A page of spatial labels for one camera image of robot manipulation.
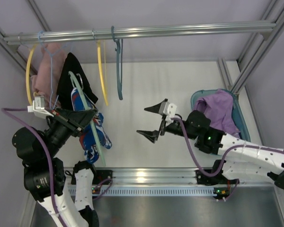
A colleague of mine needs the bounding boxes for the slotted cable duct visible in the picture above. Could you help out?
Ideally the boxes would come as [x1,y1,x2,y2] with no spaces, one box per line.
[68,186,230,197]

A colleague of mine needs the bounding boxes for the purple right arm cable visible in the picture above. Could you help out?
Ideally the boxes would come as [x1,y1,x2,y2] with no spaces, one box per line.
[172,115,284,201]

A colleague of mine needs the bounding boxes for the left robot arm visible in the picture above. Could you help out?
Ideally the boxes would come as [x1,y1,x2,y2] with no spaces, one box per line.
[12,106,99,227]

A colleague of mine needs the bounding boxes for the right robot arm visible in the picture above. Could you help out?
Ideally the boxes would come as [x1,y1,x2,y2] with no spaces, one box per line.
[137,99,284,190]

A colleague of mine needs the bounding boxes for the yellow plastic hanger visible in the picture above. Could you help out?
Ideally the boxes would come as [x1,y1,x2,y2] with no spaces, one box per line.
[25,44,37,105]
[97,40,108,106]

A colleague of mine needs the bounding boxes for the aluminium frame post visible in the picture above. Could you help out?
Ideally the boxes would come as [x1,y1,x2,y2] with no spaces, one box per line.
[217,0,284,96]

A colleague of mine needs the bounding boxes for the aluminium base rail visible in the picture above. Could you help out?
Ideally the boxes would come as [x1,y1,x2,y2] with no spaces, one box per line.
[65,167,274,186]

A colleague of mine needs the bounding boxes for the aluminium hanging rail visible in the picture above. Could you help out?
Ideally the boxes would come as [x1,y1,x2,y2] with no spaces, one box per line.
[3,20,276,45]

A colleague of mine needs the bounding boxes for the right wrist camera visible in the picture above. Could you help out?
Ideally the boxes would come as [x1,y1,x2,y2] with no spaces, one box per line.
[159,101,177,123]

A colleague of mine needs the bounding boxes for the black garment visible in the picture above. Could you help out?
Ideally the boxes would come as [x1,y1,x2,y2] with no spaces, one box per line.
[56,52,99,112]

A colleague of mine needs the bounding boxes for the light blue wire hanger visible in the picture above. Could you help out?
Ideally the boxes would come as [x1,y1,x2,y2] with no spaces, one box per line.
[37,30,75,112]

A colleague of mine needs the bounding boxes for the pink garment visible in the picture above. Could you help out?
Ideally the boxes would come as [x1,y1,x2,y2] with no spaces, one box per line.
[29,43,67,108]

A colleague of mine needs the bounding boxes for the blue red white patterned trousers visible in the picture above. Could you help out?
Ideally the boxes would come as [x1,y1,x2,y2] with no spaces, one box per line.
[71,88,112,164]

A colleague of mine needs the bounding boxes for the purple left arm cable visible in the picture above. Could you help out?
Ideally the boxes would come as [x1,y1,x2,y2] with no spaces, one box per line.
[1,107,114,227]

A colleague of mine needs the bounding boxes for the purple garment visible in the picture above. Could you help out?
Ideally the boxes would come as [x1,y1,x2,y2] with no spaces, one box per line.
[193,89,240,138]

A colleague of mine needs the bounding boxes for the teal plastic basket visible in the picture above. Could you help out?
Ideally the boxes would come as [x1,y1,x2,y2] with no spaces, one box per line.
[190,89,251,142]

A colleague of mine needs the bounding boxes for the teal plastic hanger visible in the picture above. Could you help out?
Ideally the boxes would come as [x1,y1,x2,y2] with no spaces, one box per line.
[111,26,124,100]

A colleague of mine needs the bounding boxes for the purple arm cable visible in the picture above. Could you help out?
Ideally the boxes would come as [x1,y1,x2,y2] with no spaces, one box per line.
[1,107,114,227]
[172,115,284,201]

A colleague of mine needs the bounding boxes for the mint green plastic hanger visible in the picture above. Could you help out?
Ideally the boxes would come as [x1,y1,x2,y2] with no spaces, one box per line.
[68,71,106,167]

